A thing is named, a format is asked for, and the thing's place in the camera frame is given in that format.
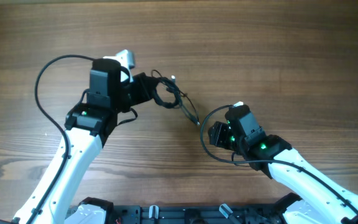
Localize thin black usb cable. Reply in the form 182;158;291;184
150;69;200;126

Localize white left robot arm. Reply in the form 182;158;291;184
11;55;158;223

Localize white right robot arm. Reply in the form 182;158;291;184
207;102;358;223

